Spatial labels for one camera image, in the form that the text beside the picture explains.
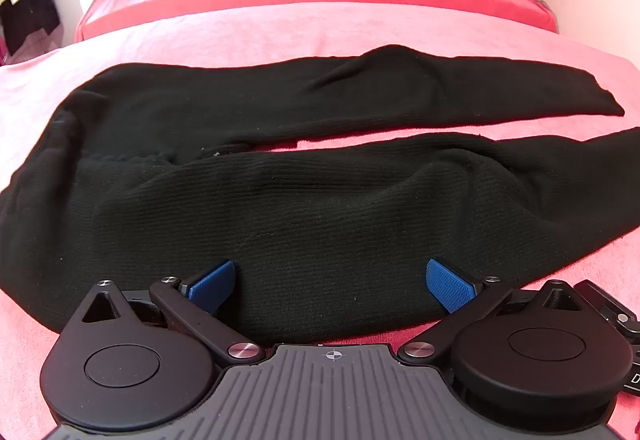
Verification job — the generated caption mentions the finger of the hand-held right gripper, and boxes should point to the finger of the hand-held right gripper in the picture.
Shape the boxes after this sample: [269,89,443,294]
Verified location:
[574,281,640,337]

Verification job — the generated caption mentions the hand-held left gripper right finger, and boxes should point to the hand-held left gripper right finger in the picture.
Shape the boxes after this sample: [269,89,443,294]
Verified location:
[399,259,607,364]

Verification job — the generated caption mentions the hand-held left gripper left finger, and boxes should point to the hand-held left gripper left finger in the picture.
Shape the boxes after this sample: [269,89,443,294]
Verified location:
[65,259,267,364]

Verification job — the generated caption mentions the black knit pants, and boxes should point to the black knit pants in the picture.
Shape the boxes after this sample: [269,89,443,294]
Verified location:
[0,44,640,346]

